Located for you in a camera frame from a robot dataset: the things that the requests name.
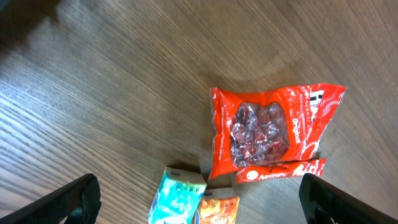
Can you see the red coffee stick sachet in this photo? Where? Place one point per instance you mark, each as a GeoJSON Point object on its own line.
{"type": "Point", "coordinates": [283, 170]}

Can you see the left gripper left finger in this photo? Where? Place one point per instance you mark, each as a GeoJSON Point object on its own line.
{"type": "Point", "coordinates": [77, 202]}

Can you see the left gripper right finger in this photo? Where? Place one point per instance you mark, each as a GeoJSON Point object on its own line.
{"type": "Point", "coordinates": [324, 203]}

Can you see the teal tissue pack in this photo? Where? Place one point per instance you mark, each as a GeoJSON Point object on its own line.
{"type": "Point", "coordinates": [177, 197]}

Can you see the red candy bag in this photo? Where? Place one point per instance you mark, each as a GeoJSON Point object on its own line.
{"type": "Point", "coordinates": [270, 127]}

